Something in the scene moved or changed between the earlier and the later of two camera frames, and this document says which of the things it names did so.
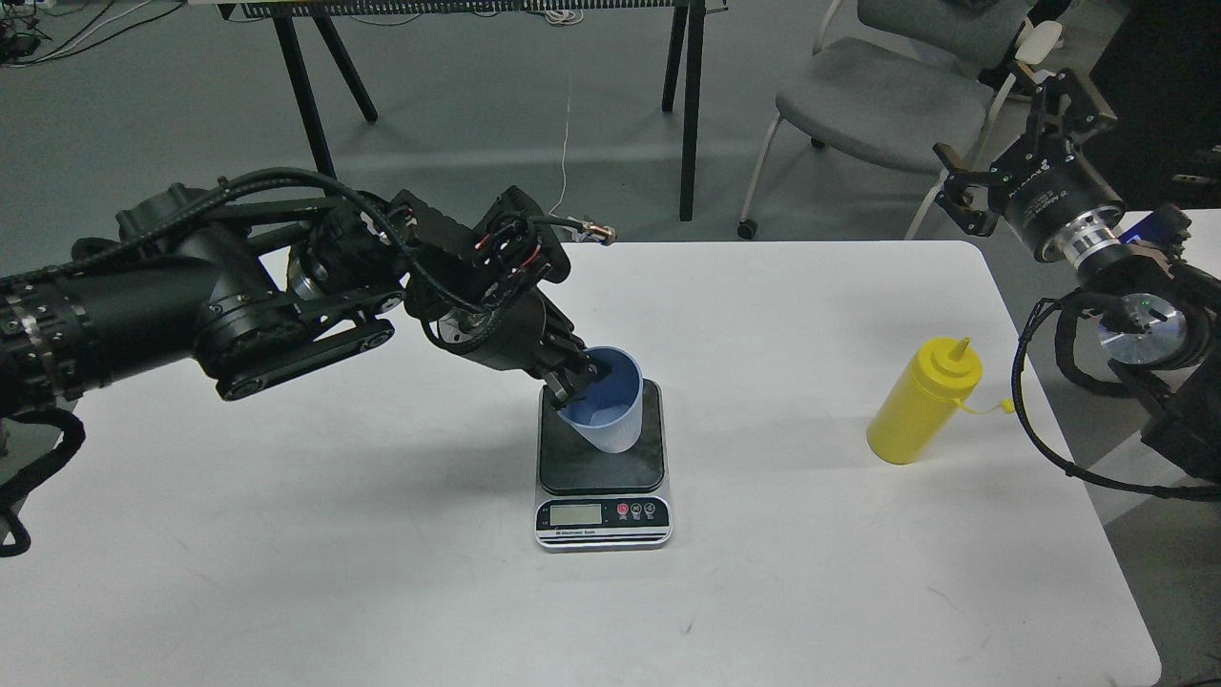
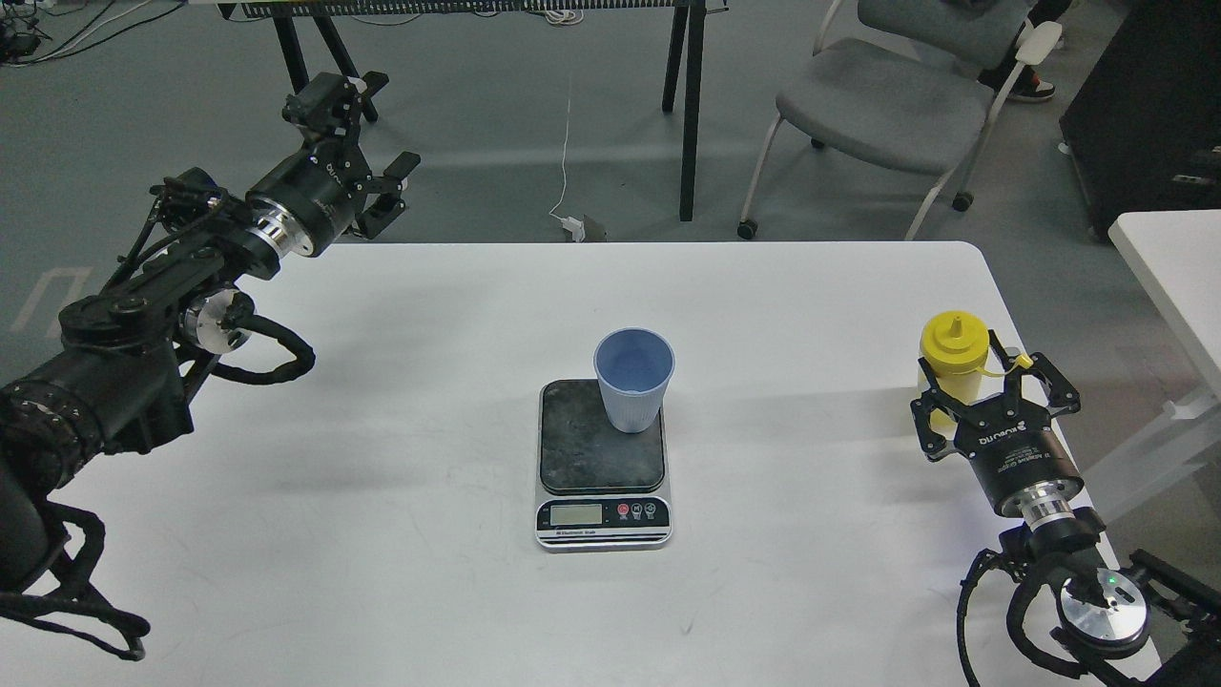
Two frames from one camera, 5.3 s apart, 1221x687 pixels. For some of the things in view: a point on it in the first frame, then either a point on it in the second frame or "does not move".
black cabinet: (1160, 74) does not move
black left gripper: (486, 301) → (323, 188)
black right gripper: (1059, 201) → (1010, 448)
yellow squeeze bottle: (922, 400) → (953, 351)
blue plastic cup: (610, 416) → (634, 365)
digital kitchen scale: (588, 500) does not move
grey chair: (915, 95) does not move
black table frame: (686, 18) does not move
